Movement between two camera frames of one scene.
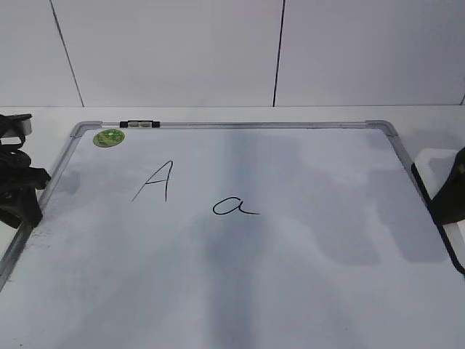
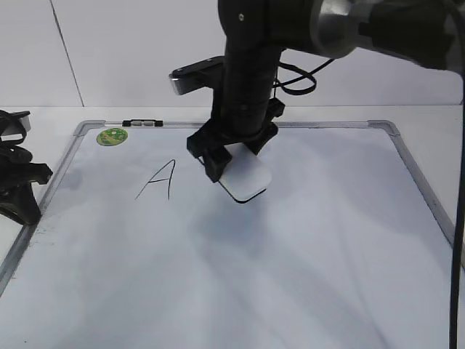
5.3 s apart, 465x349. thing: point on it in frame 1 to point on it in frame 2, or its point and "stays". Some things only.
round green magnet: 108,138 stays
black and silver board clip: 139,123 stays
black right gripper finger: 449,202 to 240,114
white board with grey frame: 259,235 stays
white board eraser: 429,169 to 247,175
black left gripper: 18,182 stays
